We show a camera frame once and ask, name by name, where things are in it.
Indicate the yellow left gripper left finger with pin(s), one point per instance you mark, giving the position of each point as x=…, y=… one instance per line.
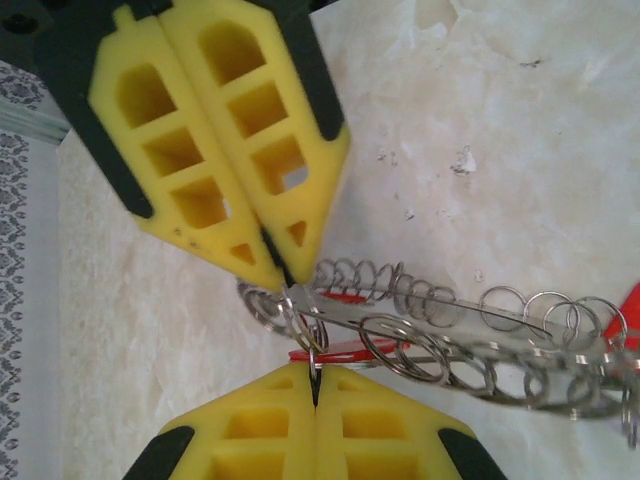
x=260, y=420

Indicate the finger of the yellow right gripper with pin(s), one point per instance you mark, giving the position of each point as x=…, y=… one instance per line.
x=130, y=165
x=290, y=125

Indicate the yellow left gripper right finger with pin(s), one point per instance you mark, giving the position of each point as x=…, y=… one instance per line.
x=380, y=425

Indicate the red key tag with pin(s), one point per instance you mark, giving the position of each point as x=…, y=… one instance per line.
x=350, y=352
x=627, y=320

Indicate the metal keyring disc with rings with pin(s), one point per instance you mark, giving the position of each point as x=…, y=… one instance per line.
x=345, y=311

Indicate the aluminium back rail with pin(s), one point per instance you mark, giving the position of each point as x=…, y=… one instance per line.
x=25, y=125

